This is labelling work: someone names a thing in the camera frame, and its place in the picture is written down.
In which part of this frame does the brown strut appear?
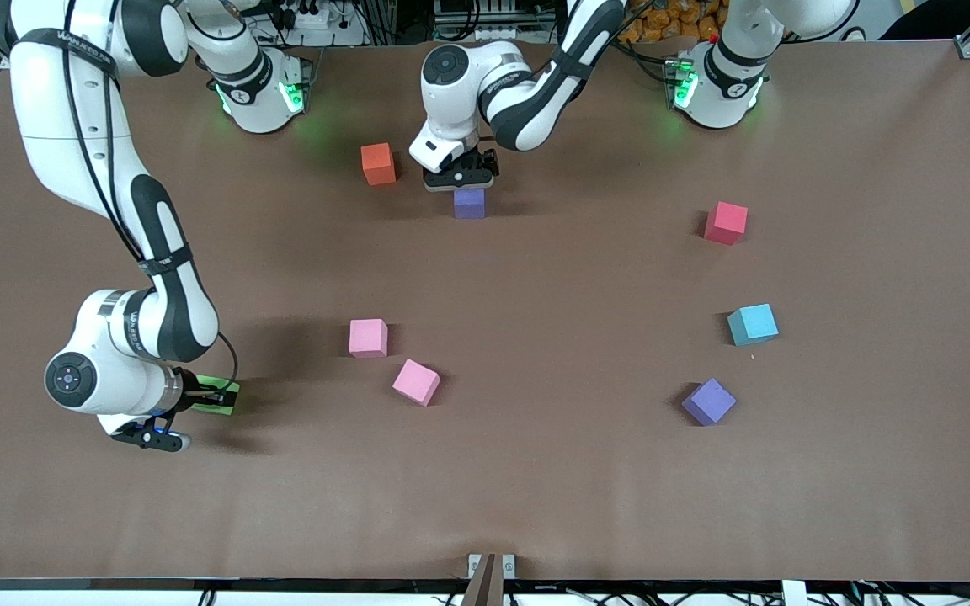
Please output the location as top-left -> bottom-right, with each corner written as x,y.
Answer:
461,553 -> 504,606

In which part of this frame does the bag of orange items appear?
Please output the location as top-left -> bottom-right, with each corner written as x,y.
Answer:
624,0 -> 726,45

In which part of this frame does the red foam block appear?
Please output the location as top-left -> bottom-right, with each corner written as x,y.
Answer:
704,201 -> 749,247

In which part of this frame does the orange foam block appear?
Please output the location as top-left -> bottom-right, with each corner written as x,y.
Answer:
360,142 -> 397,186

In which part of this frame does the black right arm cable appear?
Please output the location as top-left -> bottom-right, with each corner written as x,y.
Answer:
64,0 -> 241,390

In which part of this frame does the green foam block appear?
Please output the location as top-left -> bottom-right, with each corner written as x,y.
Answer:
192,378 -> 242,416

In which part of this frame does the cyan foam block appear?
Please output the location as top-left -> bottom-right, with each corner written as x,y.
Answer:
727,304 -> 780,347

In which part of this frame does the white power strip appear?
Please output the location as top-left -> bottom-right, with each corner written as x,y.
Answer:
274,4 -> 333,31

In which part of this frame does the metal bracket plate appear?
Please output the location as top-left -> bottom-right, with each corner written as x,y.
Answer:
468,553 -> 516,581

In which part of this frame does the pink foam block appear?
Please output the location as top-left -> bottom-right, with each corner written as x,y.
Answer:
392,359 -> 441,407
349,318 -> 389,359

